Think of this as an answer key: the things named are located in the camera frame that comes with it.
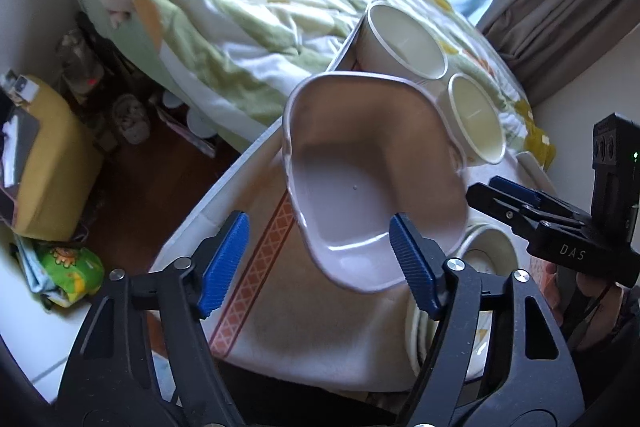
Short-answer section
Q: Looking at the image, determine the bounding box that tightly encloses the person's right hand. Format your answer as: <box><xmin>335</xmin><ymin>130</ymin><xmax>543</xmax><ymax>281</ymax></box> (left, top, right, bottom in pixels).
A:
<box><xmin>544</xmin><ymin>259</ymin><xmax>633</xmax><ymax>353</ymax></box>

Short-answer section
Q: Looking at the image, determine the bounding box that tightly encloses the brown curtain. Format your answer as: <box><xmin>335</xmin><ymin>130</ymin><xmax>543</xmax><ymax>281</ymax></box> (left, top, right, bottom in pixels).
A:
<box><xmin>475</xmin><ymin>0</ymin><xmax>640</xmax><ymax>104</ymax></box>

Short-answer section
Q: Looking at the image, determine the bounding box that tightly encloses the green printed bag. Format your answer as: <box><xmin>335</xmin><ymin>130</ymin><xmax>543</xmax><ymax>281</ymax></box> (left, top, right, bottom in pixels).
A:
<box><xmin>37</xmin><ymin>247</ymin><xmax>106</xmax><ymax>309</ymax></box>

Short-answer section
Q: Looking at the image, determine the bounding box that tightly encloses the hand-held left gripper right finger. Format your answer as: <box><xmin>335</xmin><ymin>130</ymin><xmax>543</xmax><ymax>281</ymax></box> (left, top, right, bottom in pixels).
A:
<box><xmin>389</xmin><ymin>213</ymin><xmax>586</xmax><ymax>427</ymax></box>

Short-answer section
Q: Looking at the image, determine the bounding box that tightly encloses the cream bowl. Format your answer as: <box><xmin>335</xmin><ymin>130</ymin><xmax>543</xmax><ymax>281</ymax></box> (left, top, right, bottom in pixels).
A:
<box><xmin>437</xmin><ymin>74</ymin><xmax>507</xmax><ymax>165</ymax></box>

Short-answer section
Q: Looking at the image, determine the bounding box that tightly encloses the yellow storage box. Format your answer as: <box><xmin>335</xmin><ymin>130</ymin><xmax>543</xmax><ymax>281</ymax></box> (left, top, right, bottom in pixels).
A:
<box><xmin>0</xmin><ymin>77</ymin><xmax>104</xmax><ymax>241</ymax></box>

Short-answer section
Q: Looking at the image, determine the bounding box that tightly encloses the floral blanket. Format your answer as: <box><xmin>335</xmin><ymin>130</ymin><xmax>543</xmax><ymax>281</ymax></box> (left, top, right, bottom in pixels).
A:
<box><xmin>80</xmin><ymin>0</ymin><xmax>557</xmax><ymax>170</ymax></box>

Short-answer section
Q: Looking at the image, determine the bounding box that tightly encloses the white bowl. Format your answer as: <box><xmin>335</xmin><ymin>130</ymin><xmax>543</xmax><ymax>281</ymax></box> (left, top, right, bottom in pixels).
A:
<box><xmin>359</xmin><ymin>2</ymin><xmax>449</xmax><ymax>80</ymax></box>

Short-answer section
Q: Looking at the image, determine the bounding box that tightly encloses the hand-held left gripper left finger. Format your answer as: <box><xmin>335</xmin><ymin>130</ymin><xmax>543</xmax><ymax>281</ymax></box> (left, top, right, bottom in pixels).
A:
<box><xmin>57</xmin><ymin>209</ymin><xmax>251</xmax><ymax>427</ymax></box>

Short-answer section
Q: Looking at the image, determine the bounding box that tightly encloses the white charger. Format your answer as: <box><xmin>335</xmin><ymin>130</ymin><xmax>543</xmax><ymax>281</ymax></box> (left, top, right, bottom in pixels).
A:
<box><xmin>0</xmin><ymin>69</ymin><xmax>39</xmax><ymax>104</ymax></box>

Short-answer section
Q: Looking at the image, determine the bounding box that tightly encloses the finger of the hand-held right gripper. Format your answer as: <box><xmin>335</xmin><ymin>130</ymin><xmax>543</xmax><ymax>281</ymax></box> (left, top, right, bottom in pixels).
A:
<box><xmin>466</xmin><ymin>183</ymin><xmax>593</xmax><ymax>240</ymax></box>
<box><xmin>489</xmin><ymin>176</ymin><xmax>546</xmax><ymax>205</ymax></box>

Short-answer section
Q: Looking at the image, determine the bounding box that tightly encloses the white tablecloth with orange stripe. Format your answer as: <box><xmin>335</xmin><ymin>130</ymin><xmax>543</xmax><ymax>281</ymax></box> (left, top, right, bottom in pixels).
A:
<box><xmin>150</xmin><ymin>117</ymin><xmax>551</xmax><ymax>394</ymax></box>

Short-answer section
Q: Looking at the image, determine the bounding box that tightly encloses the pink square dish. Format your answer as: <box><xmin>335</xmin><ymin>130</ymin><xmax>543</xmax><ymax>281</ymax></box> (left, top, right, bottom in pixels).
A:
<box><xmin>281</xmin><ymin>72</ymin><xmax>469</xmax><ymax>294</ymax></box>

